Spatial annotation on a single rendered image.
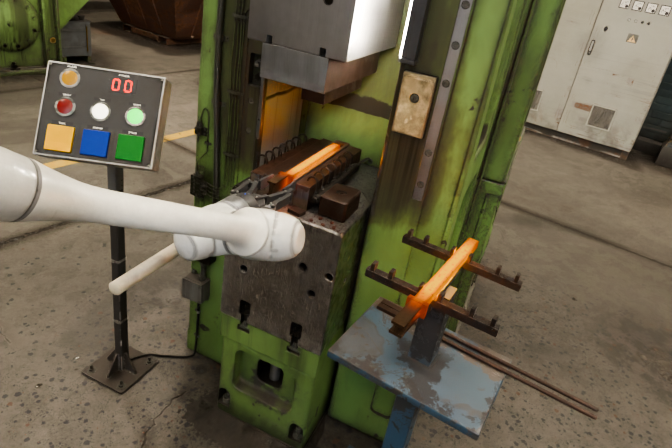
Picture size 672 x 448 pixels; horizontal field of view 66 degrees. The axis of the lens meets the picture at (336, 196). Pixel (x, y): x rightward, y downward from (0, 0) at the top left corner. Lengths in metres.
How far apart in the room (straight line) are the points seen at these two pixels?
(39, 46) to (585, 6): 5.71
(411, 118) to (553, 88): 5.17
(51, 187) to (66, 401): 1.45
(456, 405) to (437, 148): 0.67
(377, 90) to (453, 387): 1.02
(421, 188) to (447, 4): 0.51
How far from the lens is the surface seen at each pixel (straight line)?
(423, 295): 1.13
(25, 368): 2.40
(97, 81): 1.70
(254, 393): 1.99
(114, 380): 2.26
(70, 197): 0.91
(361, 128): 1.90
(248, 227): 1.04
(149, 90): 1.65
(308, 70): 1.40
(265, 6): 1.45
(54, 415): 2.21
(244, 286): 1.70
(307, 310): 1.61
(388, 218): 1.59
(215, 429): 2.09
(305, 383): 1.81
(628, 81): 6.44
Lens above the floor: 1.62
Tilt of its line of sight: 26 degrees down
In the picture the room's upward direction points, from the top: 10 degrees clockwise
